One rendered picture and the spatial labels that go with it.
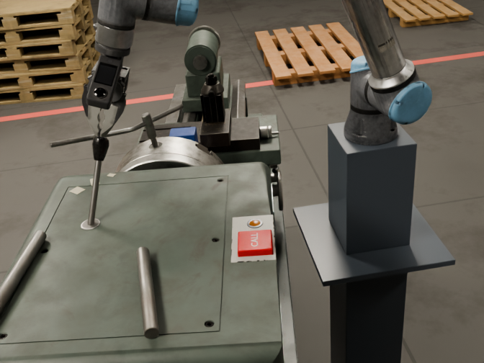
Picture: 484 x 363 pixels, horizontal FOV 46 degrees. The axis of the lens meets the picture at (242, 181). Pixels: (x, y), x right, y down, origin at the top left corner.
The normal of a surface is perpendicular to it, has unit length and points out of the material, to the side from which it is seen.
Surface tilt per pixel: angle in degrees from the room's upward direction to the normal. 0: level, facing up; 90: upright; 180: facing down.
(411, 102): 97
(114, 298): 0
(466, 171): 0
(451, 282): 0
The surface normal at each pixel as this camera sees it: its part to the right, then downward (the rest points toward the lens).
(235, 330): -0.09, -0.86
